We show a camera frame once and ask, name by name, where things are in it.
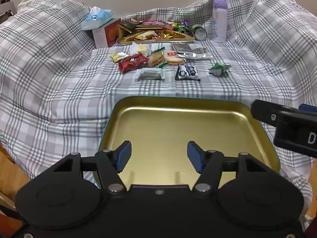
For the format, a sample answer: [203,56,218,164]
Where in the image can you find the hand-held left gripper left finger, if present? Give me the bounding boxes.
[52,140,132,194]

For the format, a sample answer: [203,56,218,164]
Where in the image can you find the pale pastry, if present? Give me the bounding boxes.
[130,42,151,55]

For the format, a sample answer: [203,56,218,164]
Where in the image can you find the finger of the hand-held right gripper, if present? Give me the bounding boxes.
[298,104,317,114]
[251,100,280,128]

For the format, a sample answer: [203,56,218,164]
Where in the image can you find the purple rabbit print bottle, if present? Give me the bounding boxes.
[212,0,228,42]

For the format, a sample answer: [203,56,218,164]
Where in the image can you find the silver foil packet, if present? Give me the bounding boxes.
[172,42,194,54]

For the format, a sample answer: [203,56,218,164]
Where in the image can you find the plaid blanket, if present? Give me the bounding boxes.
[0,0,317,228]

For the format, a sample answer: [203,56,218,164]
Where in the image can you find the pile of wrapped candies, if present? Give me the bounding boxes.
[117,17,194,41]

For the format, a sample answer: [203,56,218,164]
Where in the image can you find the gold divided snack tray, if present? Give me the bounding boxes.
[117,28,196,45]

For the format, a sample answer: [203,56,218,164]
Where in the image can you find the gold tin tray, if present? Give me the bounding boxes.
[99,96,281,190]

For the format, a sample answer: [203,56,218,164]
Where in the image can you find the red and white box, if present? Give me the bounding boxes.
[92,18,122,49]

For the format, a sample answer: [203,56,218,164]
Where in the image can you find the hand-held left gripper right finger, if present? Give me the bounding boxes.
[187,141,266,194]

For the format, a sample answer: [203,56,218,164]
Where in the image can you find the black white snack packet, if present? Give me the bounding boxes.
[175,64,201,81]

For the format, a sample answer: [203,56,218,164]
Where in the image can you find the brown cookie packet green ends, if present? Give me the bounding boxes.
[147,48,167,68]

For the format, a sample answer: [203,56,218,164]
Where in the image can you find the small yellow white packet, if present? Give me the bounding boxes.
[110,52,129,63]

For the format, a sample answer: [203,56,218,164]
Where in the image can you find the green foil candy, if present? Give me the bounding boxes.
[208,63,232,76]

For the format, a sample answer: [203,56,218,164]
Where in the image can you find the blue tissue pack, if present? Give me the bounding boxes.
[80,6,114,31]

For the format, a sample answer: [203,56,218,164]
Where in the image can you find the silver yellow striped wrapper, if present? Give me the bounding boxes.
[176,52,213,62]

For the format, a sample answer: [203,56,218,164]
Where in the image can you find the rice cracker red label packet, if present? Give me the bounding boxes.
[163,50,186,65]

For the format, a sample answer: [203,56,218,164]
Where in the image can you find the brown chocolate clear packet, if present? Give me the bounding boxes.
[191,45,207,55]

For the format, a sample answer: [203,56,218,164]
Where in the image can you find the red snack packet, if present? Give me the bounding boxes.
[118,53,149,73]

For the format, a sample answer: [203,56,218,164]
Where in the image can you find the dark green drink can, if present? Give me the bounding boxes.
[192,24,207,41]

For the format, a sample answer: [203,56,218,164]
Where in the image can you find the grey white snack packet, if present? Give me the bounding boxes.
[136,69,166,82]

